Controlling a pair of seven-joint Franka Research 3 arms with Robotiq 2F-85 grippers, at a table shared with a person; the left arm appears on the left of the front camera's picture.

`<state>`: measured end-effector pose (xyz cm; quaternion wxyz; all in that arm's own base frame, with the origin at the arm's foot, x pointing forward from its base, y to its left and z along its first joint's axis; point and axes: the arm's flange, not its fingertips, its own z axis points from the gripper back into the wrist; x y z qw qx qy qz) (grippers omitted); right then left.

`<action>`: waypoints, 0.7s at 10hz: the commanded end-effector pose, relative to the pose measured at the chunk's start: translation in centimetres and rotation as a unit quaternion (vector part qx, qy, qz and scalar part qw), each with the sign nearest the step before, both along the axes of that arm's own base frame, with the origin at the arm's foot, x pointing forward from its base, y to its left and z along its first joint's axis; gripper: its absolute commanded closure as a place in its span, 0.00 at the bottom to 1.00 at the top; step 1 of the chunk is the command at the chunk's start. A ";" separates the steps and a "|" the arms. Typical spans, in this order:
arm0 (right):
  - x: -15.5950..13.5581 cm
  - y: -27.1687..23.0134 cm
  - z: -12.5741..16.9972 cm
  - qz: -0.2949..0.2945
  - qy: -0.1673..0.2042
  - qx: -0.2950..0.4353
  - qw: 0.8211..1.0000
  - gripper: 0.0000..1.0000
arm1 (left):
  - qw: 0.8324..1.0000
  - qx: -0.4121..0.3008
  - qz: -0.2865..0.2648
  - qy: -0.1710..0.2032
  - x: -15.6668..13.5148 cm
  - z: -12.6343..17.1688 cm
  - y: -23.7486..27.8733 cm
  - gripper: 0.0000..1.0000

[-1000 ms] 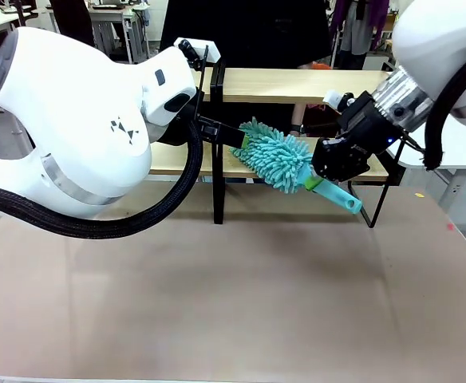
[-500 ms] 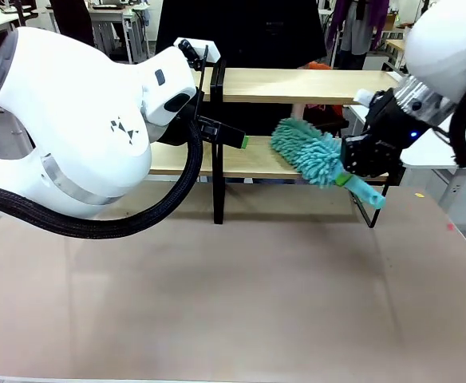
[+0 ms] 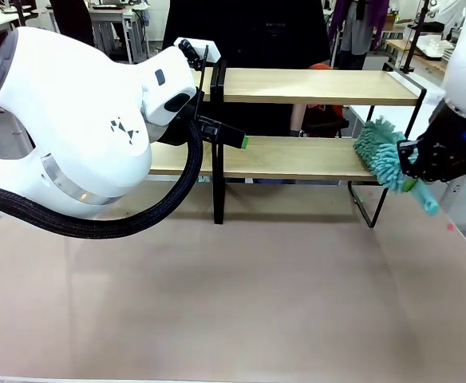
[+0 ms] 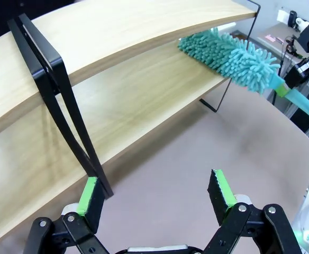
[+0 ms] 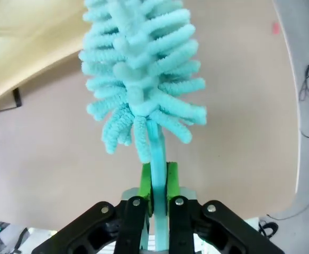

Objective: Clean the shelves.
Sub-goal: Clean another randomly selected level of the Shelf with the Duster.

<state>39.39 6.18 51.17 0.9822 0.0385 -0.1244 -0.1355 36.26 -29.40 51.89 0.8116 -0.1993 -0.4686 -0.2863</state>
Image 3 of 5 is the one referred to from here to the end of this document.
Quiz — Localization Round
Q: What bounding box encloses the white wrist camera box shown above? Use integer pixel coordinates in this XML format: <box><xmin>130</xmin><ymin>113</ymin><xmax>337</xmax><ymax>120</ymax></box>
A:
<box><xmin>173</xmin><ymin>37</ymin><xmax>223</xmax><ymax>64</ymax></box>

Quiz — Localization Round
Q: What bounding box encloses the black stand pole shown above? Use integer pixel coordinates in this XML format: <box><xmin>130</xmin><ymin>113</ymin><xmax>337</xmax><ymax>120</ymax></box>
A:
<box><xmin>399</xmin><ymin>0</ymin><xmax>432</xmax><ymax>75</ymax></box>

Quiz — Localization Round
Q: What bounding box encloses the orange fabric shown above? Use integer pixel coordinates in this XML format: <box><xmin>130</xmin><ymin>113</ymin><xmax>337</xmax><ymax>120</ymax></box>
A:
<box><xmin>305</xmin><ymin>62</ymin><xmax>346</xmax><ymax>121</ymax></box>

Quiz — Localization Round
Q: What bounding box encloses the white desk with metal legs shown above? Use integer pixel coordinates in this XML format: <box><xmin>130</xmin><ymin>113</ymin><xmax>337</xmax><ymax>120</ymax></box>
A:
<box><xmin>85</xmin><ymin>2</ymin><xmax>153</xmax><ymax>64</ymax></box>

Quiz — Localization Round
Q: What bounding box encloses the black office chair back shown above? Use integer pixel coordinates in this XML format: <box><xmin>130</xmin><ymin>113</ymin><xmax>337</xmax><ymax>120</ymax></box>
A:
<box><xmin>48</xmin><ymin>0</ymin><xmax>97</xmax><ymax>49</ymax></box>

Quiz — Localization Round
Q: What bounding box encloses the purple hanging garment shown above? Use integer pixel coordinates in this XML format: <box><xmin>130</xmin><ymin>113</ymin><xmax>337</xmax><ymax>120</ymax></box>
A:
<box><xmin>327</xmin><ymin>0</ymin><xmax>390</xmax><ymax>56</ymax></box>

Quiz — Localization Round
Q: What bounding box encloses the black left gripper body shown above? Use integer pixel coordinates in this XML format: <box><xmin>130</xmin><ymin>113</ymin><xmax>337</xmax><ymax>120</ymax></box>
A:
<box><xmin>148</xmin><ymin>90</ymin><xmax>203</xmax><ymax>147</ymax></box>

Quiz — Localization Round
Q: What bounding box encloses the black braided cable hose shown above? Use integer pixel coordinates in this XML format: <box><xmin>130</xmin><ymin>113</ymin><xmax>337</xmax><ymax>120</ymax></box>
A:
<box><xmin>0</xmin><ymin>59</ymin><xmax>211</xmax><ymax>241</ymax></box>

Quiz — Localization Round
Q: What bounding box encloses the teal chenille duster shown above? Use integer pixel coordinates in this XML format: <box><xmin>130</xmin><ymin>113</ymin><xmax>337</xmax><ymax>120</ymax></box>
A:
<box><xmin>352</xmin><ymin>115</ymin><xmax>440</xmax><ymax>217</ymax></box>

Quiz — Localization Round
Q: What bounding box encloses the wooden shelf with black frame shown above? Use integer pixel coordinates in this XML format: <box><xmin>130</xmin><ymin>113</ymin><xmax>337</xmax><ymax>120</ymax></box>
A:
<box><xmin>148</xmin><ymin>59</ymin><xmax>428</xmax><ymax>229</ymax></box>

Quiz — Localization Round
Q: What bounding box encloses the wooden side table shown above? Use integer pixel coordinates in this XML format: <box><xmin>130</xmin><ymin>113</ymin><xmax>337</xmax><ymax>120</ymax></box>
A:
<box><xmin>383</xmin><ymin>38</ymin><xmax>448</xmax><ymax>76</ymax></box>

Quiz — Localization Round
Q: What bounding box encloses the person torso in black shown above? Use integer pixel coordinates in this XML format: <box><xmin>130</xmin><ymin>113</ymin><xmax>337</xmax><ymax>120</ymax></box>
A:
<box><xmin>162</xmin><ymin>0</ymin><xmax>333</xmax><ymax>139</ymax></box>

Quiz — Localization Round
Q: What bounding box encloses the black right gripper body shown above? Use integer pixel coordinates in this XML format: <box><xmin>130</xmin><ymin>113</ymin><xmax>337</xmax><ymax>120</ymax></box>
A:
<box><xmin>415</xmin><ymin>97</ymin><xmax>466</xmax><ymax>185</ymax></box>

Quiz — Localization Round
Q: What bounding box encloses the person bare forearm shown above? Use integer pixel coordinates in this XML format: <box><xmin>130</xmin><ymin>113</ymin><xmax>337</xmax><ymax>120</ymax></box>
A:
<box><xmin>290</xmin><ymin>104</ymin><xmax>310</xmax><ymax>137</ymax></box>

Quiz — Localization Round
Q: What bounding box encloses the black chair seat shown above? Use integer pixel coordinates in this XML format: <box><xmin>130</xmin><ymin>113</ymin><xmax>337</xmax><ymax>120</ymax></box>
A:
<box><xmin>301</xmin><ymin>117</ymin><xmax>353</xmax><ymax>139</ymax></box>

